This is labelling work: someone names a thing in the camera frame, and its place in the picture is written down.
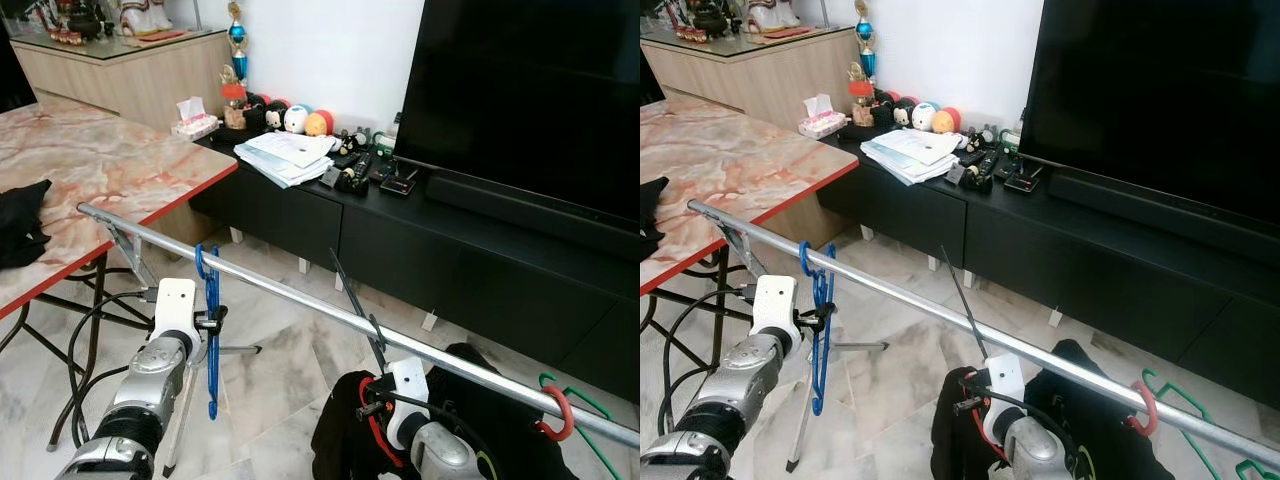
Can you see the light wooden cabinet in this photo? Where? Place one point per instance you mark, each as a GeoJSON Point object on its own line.
{"type": "Point", "coordinates": [130, 85]}
{"type": "Point", "coordinates": [770, 85]}

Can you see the small black red box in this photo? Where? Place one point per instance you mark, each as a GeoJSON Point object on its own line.
{"type": "Point", "coordinates": [398, 184]}
{"type": "Point", "coordinates": [1023, 182]}

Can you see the blue and gold trophy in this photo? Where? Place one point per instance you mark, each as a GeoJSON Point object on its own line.
{"type": "Point", "coordinates": [237, 32]}
{"type": "Point", "coordinates": [865, 30]}

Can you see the red tray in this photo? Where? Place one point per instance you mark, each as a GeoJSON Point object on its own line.
{"type": "Point", "coordinates": [160, 38]}
{"type": "Point", "coordinates": [783, 34]}

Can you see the green plastic hanger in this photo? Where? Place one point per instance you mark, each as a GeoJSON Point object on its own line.
{"type": "Point", "coordinates": [1190, 392]}
{"type": "Point", "coordinates": [590, 400]}

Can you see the clear jar red lid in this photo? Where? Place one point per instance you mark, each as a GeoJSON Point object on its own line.
{"type": "Point", "coordinates": [863, 102]}
{"type": "Point", "coordinates": [235, 105]}

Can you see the orange round plush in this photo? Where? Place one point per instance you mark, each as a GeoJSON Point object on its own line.
{"type": "Point", "coordinates": [947, 120]}
{"type": "Point", "coordinates": [320, 123]}

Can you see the large black television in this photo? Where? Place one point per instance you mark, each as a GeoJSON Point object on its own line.
{"type": "Point", "coordinates": [1150, 100]}
{"type": "Point", "coordinates": [520, 100]}

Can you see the white robed porcelain figurine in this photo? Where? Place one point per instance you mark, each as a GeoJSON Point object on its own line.
{"type": "Point", "coordinates": [146, 15]}
{"type": "Point", "coordinates": [771, 14]}

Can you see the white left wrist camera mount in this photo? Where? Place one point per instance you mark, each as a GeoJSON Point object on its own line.
{"type": "Point", "coordinates": [775, 300]}
{"type": "Point", "coordinates": [178, 305]}

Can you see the black red round plush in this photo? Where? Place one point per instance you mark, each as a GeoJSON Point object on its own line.
{"type": "Point", "coordinates": [256, 112]}
{"type": "Point", "coordinates": [883, 108]}

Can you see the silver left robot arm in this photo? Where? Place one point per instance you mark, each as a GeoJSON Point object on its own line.
{"type": "Point", "coordinates": [140, 400]}
{"type": "Point", "coordinates": [740, 390]}

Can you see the blue plastic hanger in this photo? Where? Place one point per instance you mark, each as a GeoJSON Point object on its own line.
{"type": "Point", "coordinates": [820, 390]}
{"type": "Point", "coordinates": [212, 380]}

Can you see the dark glass display cabinet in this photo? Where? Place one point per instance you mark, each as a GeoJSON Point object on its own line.
{"type": "Point", "coordinates": [12, 80]}

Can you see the silver metal clothes rack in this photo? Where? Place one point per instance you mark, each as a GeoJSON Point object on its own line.
{"type": "Point", "coordinates": [300, 300]}
{"type": "Point", "coordinates": [900, 296]}

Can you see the black white round plush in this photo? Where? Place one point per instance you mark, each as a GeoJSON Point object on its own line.
{"type": "Point", "coordinates": [904, 113]}
{"type": "Point", "coordinates": [276, 116]}

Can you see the pink tissue pack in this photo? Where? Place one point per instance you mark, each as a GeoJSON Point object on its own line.
{"type": "Point", "coordinates": [195, 125]}
{"type": "Point", "coordinates": [822, 122]}

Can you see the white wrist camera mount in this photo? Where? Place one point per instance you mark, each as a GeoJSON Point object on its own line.
{"type": "Point", "coordinates": [178, 305]}
{"type": "Point", "coordinates": [410, 385]}
{"type": "Point", "coordinates": [1005, 380]}
{"type": "Point", "coordinates": [775, 300]}

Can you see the black tape dispenser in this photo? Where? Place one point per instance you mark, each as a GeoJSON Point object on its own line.
{"type": "Point", "coordinates": [358, 180]}
{"type": "Point", "coordinates": [980, 178]}

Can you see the marble pattern folding table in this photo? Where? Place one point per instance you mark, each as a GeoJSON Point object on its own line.
{"type": "Point", "coordinates": [100, 160]}
{"type": "Point", "coordinates": [740, 160]}

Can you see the green mug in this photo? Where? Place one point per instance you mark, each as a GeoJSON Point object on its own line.
{"type": "Point", "coordinates": [385, 142]}
{"type": "Point", "coordinates": [1010, 140]}

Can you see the black logo polo shirt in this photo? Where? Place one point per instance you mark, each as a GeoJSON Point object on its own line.
{"type": "Point", "coordinates": [1090, 410]}
{"type": "Point", "coordinates": [20, 225]}
{"type": "Point", "coordinates": [650, 215]}
{"type": "Point", "coordinates": [500, 410]}

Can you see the black plastic hanger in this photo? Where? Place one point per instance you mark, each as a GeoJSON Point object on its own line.
{"type": "Point", "coordinates": [350, 295]}
{"type": "Point", "coordinates": [963, 300]}

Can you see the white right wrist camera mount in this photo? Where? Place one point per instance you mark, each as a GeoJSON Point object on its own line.
{"type": "Point", "coordinates": [410, 385]}
{"type": "Point", "coordinates": [1005, 380]}

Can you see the red plastic hanger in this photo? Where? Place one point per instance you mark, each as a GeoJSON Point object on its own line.
{"type": "Point", "coordinates": [1153, 405]}
{"type": "Point", "coordinates": [570, 412]}

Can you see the black soundbar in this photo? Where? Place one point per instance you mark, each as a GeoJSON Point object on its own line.
{"type": "Point", "coordinates": [1150, 212]}
{"type": "Point", "coordinates": [520, 210]}

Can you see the dark incense pot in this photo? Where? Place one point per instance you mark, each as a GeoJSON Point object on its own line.
{"type": "Point", "coordinates": [712, 18]}
{"type": "Point", "coordinates": [82, 20]}

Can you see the black TV console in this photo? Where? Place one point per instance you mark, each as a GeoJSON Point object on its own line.
{"type": "Point", "coordinates": [1020, 260]}
{"type": "Point", "coordinates": [400, 260]}

